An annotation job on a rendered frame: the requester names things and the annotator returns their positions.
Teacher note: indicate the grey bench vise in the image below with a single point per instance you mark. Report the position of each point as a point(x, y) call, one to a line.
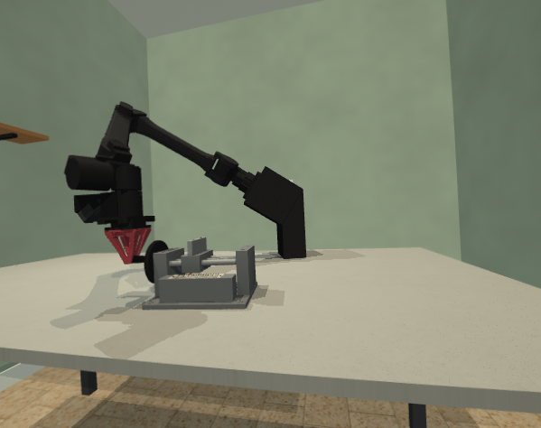
point(176, 289)

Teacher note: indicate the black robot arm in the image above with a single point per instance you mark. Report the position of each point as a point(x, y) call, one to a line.
point(85, 173)

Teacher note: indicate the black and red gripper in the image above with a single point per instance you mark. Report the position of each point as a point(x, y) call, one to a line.
point(130, 213)

